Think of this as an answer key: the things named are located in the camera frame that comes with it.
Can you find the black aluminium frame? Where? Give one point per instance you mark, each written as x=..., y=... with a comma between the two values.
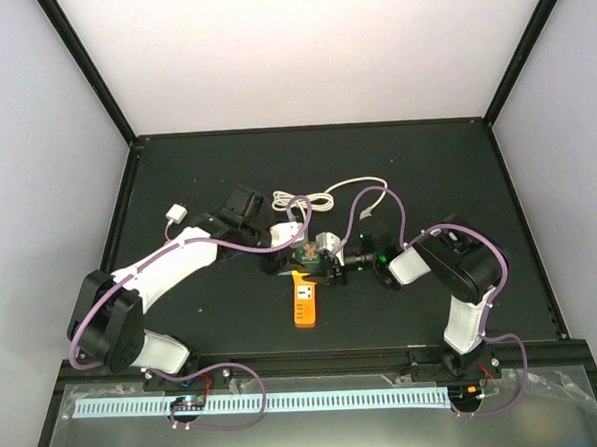
x=365, y=331

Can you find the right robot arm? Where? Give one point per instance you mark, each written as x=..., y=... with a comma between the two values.
x=472, y=268

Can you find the white three-pin plug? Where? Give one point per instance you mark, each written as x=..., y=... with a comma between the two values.
x=366, y=213

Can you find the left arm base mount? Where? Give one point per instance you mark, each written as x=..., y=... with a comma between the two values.
x=193, y=364

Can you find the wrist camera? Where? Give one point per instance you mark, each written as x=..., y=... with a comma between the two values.
x=283, y=232
x=329, y=244

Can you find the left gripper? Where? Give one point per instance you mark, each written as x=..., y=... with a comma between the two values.
x=274, y=264

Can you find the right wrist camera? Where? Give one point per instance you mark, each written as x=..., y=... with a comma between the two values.
x=329, y=244

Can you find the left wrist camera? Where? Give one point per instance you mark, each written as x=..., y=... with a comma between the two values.
x=283, y=232

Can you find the green cube socket adapter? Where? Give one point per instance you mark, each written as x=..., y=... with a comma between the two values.
x=309, y=257

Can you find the light blue cable duct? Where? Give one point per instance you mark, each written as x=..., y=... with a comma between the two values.
x=298, y=402

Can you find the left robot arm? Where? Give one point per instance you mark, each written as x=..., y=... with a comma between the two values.
x=107, y=326

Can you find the white usb charger plug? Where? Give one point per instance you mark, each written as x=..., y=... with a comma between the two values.
x=176, y=214

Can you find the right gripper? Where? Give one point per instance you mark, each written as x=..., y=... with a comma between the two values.
x=330, y=277

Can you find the orange power strip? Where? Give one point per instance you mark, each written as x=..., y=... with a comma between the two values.
x=304, y=296

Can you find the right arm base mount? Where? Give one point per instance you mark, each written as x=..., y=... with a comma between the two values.
x=441, y=363

